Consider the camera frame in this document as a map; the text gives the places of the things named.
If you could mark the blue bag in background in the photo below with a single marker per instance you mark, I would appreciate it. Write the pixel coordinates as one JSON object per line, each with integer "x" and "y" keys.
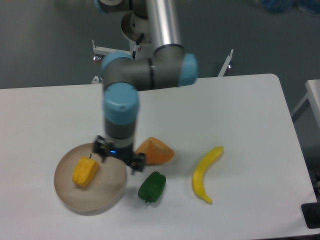
{"x": 310, "y": 7}

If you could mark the orange toy pumpkin slice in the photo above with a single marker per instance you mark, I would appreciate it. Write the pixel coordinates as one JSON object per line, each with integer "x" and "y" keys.
{"x": 156, "y": 152}

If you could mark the black device at table edge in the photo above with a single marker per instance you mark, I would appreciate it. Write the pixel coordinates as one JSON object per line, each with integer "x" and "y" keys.
{"x": 311, "y": 214}

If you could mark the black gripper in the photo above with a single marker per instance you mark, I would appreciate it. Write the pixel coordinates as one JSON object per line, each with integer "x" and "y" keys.
{"x": 105, "y": 149}

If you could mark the yellow toy pepper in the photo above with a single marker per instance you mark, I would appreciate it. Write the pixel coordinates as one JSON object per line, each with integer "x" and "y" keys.
{"x": 85, "y": 170}

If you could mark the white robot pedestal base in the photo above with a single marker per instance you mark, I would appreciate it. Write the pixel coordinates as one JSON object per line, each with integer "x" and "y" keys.
{"x": 136, "y": 31}

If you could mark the green toy pepper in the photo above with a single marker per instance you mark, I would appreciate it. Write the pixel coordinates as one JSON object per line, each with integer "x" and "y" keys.
{"x": 152, "y": 188}

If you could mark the beige round plate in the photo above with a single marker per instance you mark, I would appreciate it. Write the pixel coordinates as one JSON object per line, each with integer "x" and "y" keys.
{"x": 103, "y": 191}

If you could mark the yellow toy banana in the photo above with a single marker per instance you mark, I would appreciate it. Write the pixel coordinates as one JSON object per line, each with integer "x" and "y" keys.
{"x": 197, "y": 180}

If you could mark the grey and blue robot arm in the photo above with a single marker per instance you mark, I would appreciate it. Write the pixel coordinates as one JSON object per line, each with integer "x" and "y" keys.
{"x": 124, "y": 76}

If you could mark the white side table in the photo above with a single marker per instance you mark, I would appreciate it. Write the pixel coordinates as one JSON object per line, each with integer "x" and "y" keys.
{"x": 310, "y": 99}

